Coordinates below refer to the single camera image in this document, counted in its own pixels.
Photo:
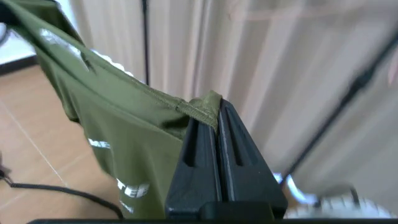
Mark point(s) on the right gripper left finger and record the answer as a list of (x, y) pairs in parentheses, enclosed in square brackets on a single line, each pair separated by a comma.
[(199, 180)]

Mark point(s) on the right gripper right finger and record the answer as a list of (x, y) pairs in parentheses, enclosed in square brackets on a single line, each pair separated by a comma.
[(248, 186)]

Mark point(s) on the green sleeveless shirt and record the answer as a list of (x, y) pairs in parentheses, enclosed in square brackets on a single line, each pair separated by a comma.
[(130, 124)]

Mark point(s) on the white laundry basket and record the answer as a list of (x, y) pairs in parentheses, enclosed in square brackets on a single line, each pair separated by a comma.
[(342, 210)]

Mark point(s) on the black clothes rack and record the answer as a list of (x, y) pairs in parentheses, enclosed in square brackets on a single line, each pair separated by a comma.
[(145, 46)]

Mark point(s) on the beige curtain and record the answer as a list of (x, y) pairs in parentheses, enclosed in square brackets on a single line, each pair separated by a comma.
[(280, 77)]

